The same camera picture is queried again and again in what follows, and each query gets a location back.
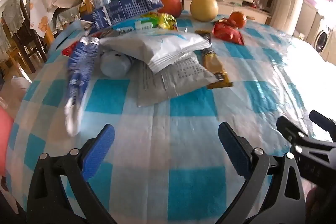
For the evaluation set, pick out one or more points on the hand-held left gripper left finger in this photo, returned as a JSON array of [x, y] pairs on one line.
[[101, 145]]

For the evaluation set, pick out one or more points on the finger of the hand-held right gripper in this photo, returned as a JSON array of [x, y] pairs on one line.
[[319, 119], [286, 127]]

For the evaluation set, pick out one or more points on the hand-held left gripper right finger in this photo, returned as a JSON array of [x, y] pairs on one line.
[[232, 145]]

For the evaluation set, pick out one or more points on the brown yellow bar wrapper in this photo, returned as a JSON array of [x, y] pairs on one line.
[[214, 64]]

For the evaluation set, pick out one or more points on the grey printed foil bag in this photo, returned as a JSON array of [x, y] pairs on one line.
[[178, 79]]

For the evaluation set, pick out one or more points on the pink plastic bucket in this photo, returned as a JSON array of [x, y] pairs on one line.
[[5, 140]]

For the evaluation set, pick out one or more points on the red silver wrapper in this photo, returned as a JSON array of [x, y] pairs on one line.
[[68, 51]]

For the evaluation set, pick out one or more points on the yellow green wrapper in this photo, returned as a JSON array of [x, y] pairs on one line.
[[162, 20]]

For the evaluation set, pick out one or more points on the blue milk carton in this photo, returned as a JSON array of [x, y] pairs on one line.
[[126, 7]]

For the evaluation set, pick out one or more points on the white washing machine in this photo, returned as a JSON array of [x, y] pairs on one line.
[[321, 39]]

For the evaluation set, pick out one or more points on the white yogurt cup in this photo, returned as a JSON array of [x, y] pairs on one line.
[[114, 65]]

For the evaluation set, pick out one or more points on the blue white crumpled wrapper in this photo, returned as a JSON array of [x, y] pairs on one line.
[[81, 66]]

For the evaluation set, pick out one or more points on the red snack wrapper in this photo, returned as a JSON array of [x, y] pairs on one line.
[[227, 31]]

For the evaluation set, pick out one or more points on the white snack bag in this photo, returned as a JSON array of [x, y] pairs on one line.
[[157, 47]]

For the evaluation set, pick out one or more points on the light blue cloth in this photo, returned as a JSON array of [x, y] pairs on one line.
[[65, 35]]

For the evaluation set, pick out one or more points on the small orange tangerine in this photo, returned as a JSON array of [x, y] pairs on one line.
[[237, 19]]

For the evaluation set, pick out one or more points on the white television cabinet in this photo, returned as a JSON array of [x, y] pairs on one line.
[[252, 12]]

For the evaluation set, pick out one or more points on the dark wooden chair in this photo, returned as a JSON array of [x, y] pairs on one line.
[[23, 37]]

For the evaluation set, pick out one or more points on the yellow pear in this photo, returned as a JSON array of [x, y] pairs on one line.
[[204, 7]]

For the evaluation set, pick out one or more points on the white orange print tablecloth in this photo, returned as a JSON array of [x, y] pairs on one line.
[[39, 16]]

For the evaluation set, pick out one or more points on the red apple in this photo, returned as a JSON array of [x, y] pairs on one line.
[[170, 5]]

